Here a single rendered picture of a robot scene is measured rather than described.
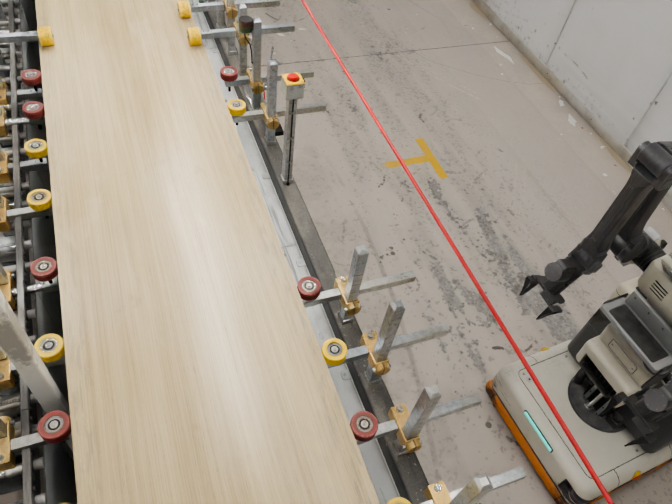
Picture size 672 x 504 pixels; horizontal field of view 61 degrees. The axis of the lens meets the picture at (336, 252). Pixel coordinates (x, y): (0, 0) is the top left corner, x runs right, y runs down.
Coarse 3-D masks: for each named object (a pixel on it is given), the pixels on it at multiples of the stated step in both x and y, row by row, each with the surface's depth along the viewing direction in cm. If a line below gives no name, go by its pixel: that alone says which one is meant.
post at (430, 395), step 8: (424, 392) 148; (432, 392) 146; (424, 400) 149; (432, 400) 147; (416, 408) 156; (424, 408) 150; (432, 408) 152; (416, 416) 157; (424, 416) 156; (408, 424) 164; (416, 424) 159; (408, 432) 165; (416, 432) 165; (400, 448) 174
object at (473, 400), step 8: (456, 400) 178; (464, 400) 178; (472, 400) 179; (480, 400) 179; (440, 408) 176; (448, 408) 176; (456, 408) 176; (464, 408) 178; (432, 416) 174; (440, 416) 176; (384, 424) 170; (392, 424) 171; (376, 432) 168; (384, 432) 169; (392, 432) 171
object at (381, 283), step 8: (408, 272) 207; (376, 280) 203; (384, 280) 204; (392, 280) 204; (400, 280) 205; (408, 280) 207; (336, 288) 199; (360, 288) 200; (368, 288) 201; (376, 288) 203; (384, 288) 205; (320, 296) 196; (328, 296) 196; (336, 296) 198; (304, 304) 194; (312, 304) 196
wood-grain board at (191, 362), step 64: (64, 0) 282; (128, 0) 289; (64, 64) 250; (128, 64) 255; (192, 64) 261; (64, 128) 224; (128, 128) 228; (192, 128) 233; (64, 192) 203; (128, 192) 206; (192, 192) 210; (256, 192) 214; (64, 256) 185; (128, 256) 188; (192, 256) 192; (256, 256) 195; (64, 320) 171; (128, 320) 173; (192, 320) 176; (256, 320) 179; (128, 384) 161; (192, 384) 163; (256, 384) 165; (320, 384) 167; (128, 448) 149; (192, 448) 151; (256, 448) 153; (320, 448) 155
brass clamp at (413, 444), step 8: (392, 408) 173; (392, 416) 173; (400, 416) 172; (408, 416) 172; (400, 424) 170; (400, 432) 169; (400, 440) 170; (408, 440) 167; (416, 440) 168; (408, 448) 167; (416, 448) 168
